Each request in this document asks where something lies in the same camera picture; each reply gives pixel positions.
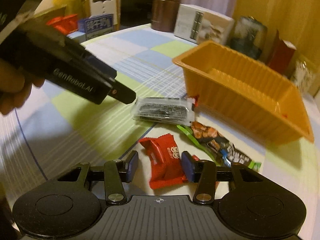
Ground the red square snack pack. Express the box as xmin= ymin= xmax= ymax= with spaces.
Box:
xmin=139 ymin=133 xmax=187 ymax=190

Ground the small red candy near tray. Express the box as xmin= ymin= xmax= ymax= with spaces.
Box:
xmin=188 ymin=95 xmax=200 ymax=107

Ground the person's left hand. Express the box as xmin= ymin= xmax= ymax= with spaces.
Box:
xmin=1 ymin=60 xmax=45 ymax=115

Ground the red box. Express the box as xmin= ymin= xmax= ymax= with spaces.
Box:
xmin=46 ymin=14 xmax=78 ymax=35

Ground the plastic jar of nuts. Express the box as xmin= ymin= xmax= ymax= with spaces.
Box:
xmin=290 ymin=54 xmax=318 ymax=94

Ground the blue milk carton box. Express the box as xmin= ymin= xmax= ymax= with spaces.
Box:
xmin=78 ymin=14 xmax=113 ymax=34

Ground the checkered tablecloth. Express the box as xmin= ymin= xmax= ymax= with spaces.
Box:
xmin=1 ymin=24 xmax=319 ymax=239

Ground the brown cylindrical canister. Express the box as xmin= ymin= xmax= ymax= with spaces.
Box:
xmin=151 ymin=0 xmax=181 ymax=33

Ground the clear black seaweed packet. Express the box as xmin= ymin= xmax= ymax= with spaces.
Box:
xmin=131 ymin=97 xmax=196 ymax=126

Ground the green black snack bag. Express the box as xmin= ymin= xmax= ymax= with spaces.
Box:
xmin=177 ymin=121 xmax=261 ymax=172

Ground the dark green glass jar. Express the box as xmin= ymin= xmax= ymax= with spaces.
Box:
xmin=229 ymin=16 xmax=268 ymax=60

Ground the orange plastic tray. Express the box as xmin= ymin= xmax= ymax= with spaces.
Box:
xmin=172 ymin=41 xmax=314 ymax=145

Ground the white product box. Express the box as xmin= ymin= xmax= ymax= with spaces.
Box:
xmin=174 ymin=4 xmax=235 ymax=45

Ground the dark red open carton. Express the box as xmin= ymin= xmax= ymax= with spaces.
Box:
xmin=266 ymin=30 xmax=296 ymax=75

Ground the wooden door panel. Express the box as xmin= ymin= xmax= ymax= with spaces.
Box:
xmin=232 ymin=0 xmax=320 ymax=97

